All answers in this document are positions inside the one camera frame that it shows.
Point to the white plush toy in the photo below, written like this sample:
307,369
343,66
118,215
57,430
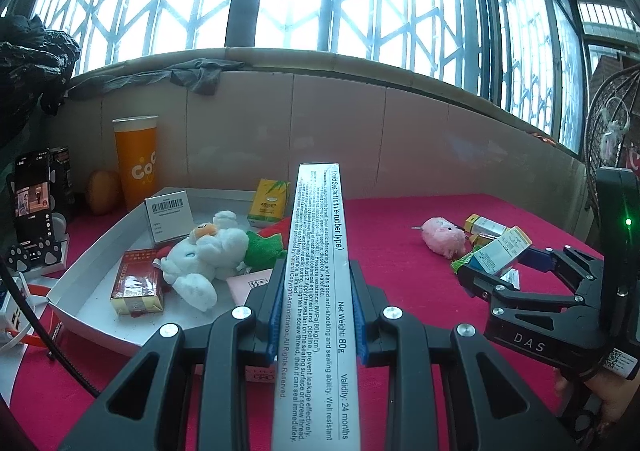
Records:
210,251

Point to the black plastic bag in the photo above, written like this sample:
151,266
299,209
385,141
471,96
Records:
30,71

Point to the black carton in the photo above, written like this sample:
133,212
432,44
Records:
62,176

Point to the pink plush toy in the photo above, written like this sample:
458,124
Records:
442,236

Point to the red green plush toy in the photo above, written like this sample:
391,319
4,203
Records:
262,253

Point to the mango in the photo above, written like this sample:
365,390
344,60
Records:
104,193

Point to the orange drink cup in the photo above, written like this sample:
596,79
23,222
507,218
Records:
135,166

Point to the pink tissue pack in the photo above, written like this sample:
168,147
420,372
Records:
245,288

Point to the white power strip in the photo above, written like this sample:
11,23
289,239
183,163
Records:
12,306

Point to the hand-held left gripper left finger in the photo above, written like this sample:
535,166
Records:
272,331

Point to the red cloth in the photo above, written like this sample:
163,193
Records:
410,281

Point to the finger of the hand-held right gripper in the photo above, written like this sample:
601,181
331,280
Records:
480,281
537,260

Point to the white cardboard tray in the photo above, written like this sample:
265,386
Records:
95,281

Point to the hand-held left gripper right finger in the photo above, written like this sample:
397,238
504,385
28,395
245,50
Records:
361,336

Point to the smartphone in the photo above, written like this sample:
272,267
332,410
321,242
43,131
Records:
32,201

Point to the grey rag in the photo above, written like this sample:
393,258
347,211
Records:
202,76

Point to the green packet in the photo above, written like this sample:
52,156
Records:
462,263

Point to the white barcode box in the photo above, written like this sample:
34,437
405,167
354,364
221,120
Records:
167,216

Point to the blue white medicine box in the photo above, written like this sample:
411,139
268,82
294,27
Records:
500,251

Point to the long grey sealant box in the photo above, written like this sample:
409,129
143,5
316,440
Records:
315,281

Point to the small white packet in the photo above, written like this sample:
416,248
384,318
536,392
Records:
510,278

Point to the yellow tissue pack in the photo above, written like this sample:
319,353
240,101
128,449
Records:
267,206

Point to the person's right hand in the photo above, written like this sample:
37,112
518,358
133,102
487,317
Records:
612,401

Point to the red gold box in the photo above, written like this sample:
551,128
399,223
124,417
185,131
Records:
135,281

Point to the yellow white medicine box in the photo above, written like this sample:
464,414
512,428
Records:
482,225

